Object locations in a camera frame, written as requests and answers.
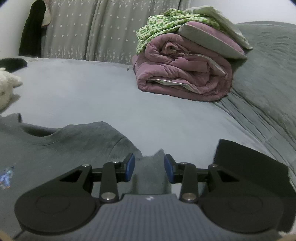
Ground black garment lying flat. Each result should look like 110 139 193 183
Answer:
0 58 27 71

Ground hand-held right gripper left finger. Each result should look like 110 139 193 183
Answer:
59 153 136 203

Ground beige hanging garment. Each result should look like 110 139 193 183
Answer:
41 0 52 27

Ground grey quilted blanket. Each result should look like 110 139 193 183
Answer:
213 21 296 172

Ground grey t-shirt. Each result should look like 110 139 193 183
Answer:
0 113 173 234

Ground green patterned cloth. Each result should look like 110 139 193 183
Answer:
135 8 219 55
185 6 253 50

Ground grey star-print curtain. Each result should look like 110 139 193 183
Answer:
40 0 192 65

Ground pink pillow grey edge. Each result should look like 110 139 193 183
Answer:
178 21 248 60

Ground black hanging garment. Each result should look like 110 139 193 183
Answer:
18 0 47 57

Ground folded pink quilt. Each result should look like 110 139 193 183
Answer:
132 33 234 102

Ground white plush dog toy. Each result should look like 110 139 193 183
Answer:
0 67 23 112

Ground folded black garment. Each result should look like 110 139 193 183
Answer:
213 139 294 204

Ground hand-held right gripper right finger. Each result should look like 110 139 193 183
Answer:
164 153 238 204

